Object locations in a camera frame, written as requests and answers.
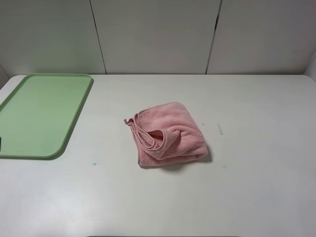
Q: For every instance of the pink terry towel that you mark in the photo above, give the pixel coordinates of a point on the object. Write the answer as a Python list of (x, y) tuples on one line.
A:
[(166, 135)]

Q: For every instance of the green plastic tray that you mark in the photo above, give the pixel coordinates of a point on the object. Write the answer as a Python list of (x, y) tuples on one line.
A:
[(37, 118)]

